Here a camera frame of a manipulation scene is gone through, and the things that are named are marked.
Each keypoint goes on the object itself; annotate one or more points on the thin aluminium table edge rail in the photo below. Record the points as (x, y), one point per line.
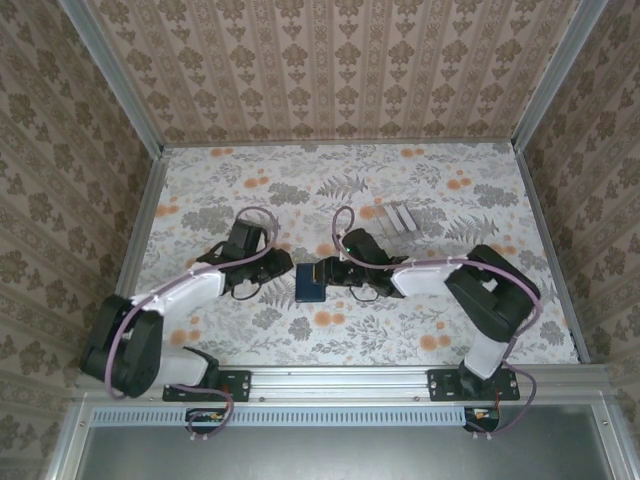
(340, 145)

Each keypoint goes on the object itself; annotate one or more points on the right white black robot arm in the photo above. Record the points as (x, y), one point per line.
(425, 280)

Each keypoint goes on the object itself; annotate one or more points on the blue leather card holder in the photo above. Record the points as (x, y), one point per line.
(307, 291)

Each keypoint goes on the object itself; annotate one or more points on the wide aluminium mounting rail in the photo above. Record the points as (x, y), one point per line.
(340, 382)

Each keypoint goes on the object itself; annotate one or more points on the aluminium lower frame bar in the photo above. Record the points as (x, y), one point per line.
(70, 440)
(607, 440)

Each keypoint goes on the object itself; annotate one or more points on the slanted aluminium frame post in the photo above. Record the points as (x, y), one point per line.
(552, 80)
(118, 80)

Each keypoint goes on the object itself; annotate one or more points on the grey sheet metal panel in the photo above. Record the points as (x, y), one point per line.
(350, 455)

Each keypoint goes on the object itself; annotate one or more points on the aluminium table side rail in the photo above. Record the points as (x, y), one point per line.
(137, 240)
(550, 250)

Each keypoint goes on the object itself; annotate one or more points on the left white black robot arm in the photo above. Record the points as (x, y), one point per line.
(185, 290)

